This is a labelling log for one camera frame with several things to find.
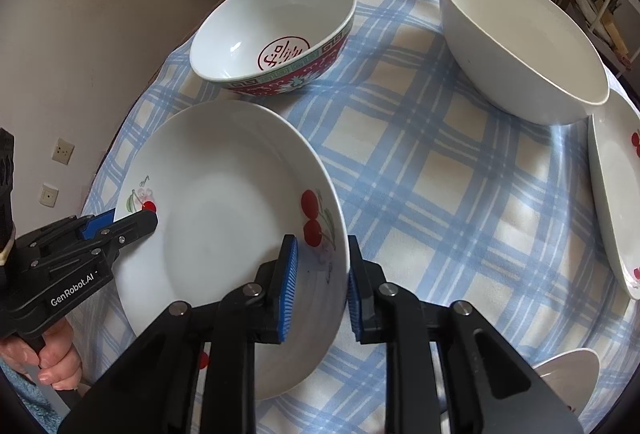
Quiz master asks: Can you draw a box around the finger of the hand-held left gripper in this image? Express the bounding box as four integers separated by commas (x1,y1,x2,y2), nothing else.
15,208,117,258
27,210,160,273

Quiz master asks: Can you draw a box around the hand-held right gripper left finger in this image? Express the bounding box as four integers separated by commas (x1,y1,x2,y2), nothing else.
57,234,301,434

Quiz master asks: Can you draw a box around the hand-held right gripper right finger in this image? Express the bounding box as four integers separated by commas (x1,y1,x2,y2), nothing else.
347,234,586,434

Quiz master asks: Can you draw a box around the cherry print white plate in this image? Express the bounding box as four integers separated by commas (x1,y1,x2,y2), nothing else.
112,100,349,402
587,89,640,301

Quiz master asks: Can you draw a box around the red patterned ceramic bowl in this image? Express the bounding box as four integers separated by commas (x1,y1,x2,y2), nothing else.
189,0,357,98

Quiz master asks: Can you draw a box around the person's left hand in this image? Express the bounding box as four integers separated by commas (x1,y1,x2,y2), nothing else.
0,323,84,387

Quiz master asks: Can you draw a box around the person's light blue clothing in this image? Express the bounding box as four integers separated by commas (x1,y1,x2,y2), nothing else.
0,359,68,434

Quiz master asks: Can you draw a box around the blue checkered blanket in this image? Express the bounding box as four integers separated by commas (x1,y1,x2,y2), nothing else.
80,0,633,434

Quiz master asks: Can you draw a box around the small white dish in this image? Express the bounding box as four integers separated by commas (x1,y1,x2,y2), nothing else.
530,348,601,415

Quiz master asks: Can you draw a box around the large plain white bowl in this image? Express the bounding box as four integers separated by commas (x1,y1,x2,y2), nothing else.
440,0,612,126

